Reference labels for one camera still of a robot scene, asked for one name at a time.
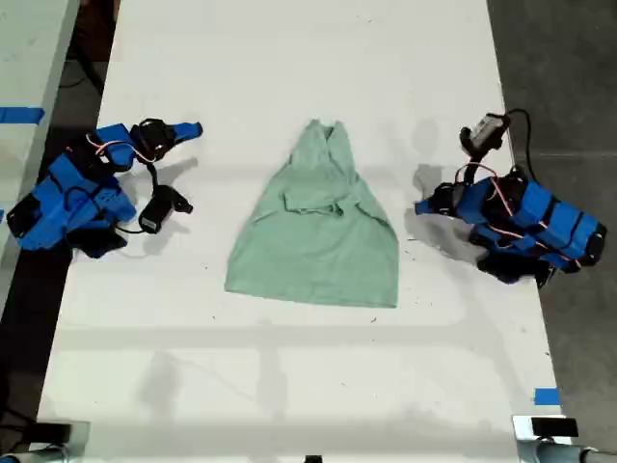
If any pale green T-shirt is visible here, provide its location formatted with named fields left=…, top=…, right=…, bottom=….
left=224, top=119, right=401, bottom=310

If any long blue tape strip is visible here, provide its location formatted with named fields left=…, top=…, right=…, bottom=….
left=0, top=106, right=46, bottom=124

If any white side table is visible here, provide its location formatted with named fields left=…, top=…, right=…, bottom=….
left=0, top=0, right=81, bottom=310

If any short blue tape piece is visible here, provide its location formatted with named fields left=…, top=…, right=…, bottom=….
left=533, top=387, right=562, bottom=407

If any small black box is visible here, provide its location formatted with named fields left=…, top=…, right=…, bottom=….
left=530, top=417, right=579, bottom=438
left=35, top=421, right=74, bottom=443

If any grey metal table clamp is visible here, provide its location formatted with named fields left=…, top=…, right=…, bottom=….
left=510, top=413, right=617, bottom=463

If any red white arm wire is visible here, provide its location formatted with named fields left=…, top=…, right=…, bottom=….
left=454, top=162, right=580, bottom=265
left=85, top=133, right=156, bottom=164

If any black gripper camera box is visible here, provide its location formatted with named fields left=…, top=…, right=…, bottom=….
left=138, top=184, right=195, bottom=236

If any grey black camera box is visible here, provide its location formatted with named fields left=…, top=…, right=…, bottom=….
left=469, top=112, right=512, bottom=149

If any black floor cable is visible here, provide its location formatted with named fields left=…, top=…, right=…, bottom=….
left=60, top=45, right=110, bottom=91

